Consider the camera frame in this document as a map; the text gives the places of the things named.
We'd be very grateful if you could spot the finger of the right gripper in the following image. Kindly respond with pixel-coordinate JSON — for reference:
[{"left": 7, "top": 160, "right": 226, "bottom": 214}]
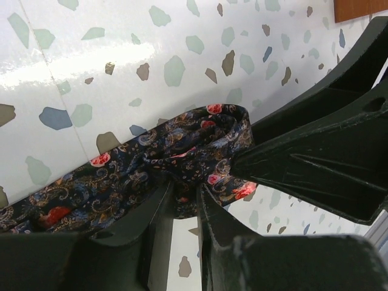
[
  {"left": 232, "top": 96, "right": 387, "bottom": 225},
  {"left": 252, "top": 16, "right": 387, "bottom": 145}
]

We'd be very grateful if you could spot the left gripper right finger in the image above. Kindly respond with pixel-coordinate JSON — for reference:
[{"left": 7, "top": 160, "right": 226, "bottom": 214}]
[{"left": 196, "top": 185, "right": 387, "bottom": 291}]

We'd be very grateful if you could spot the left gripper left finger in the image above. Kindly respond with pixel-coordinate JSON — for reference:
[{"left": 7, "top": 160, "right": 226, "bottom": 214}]
[{"left": 1, "top": 182, "right": 174, "bottom": 290}]

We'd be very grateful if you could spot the navy floral paisley tie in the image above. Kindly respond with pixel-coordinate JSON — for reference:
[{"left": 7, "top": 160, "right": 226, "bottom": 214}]
[{"left": 1, "top": 104, "right": 257, "bottom": 235}]

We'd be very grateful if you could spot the orange wooden compartment tray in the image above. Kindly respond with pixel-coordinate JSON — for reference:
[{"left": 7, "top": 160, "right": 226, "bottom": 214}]
[{"left": 333, "top": 0, "right": 387, "bottom": 23}]

